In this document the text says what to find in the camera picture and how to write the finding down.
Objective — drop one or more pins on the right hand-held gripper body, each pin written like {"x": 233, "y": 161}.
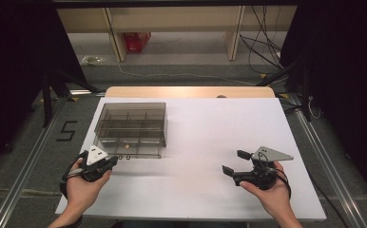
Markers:
{"x": 270, "y": 153}

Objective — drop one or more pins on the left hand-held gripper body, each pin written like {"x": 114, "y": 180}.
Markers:
{"x": 93, "y": 155}

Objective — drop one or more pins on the smoky clear drawer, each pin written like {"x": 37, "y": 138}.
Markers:
{"x": 140, "y": 150}

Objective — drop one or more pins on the smoky clear organizer box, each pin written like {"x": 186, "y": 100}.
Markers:
{"x": 131, "y": 118}

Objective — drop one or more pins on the person's left hand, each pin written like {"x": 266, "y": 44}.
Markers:
{"x": 80, "y": 194}

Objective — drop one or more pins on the person's right hand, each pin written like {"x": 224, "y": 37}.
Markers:
{"x": 274, "y": 198}

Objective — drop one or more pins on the white board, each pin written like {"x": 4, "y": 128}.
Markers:
{"x": 203, "y": 133}

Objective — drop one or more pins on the dark table grommet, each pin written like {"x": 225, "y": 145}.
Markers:
{"x": 221, "y": 96}

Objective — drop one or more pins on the black metal stand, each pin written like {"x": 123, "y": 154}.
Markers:
{"x": 47, "y": 104}
{"x": 305, "y": 95}

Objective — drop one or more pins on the wooden table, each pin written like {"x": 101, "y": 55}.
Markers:
{"x": 188, "y": 91}

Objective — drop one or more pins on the clear plastic wrapper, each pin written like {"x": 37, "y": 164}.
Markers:
{"x": 92, "y": 60}

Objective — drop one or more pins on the black curtain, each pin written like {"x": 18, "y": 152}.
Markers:
{"x": 13, "y": 63}
{"x": 346, "y": 63}

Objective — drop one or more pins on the red bag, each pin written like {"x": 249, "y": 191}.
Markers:
{"x": 137, "y": 41}

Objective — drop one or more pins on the short aluminium rail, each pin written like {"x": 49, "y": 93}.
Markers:
{"x": 83, "y": 92}

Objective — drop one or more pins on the long aluminium rail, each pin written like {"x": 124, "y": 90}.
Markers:
{"x": 330, "y": 174}
{"x": 26, "y": 174}

